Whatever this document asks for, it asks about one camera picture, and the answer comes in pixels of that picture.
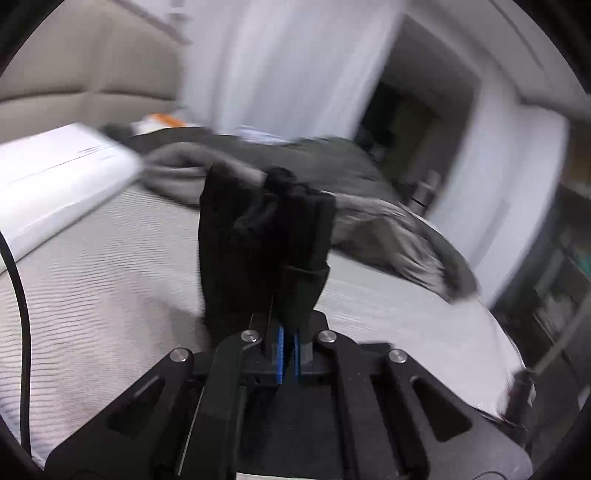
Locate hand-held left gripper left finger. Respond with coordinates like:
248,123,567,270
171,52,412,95
44,314,289,480

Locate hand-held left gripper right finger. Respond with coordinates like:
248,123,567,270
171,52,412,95
292,311,532,480

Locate black pants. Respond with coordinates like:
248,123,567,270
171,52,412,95
198,164,337,352

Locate grey duvet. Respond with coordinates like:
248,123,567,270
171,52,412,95
99,122,478,303

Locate bed with honeycomb mattress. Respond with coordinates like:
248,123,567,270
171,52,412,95
0,182,527,462

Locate white chair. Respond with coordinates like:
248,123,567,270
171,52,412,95
411,171,439,208

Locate orange and white toy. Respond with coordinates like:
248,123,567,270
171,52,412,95
131,113,185,134

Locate dark cabinet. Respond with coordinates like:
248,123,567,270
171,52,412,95
489,124,591,462

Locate white curtain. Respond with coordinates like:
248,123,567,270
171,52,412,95
185,0,402,144
429,83,568,305

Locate white pillow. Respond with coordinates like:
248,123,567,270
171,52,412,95
0,122,144,273

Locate beige padded headboard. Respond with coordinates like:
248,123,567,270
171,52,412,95
0,0,185,144

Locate black cable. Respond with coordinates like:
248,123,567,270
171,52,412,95
0,231,33,457

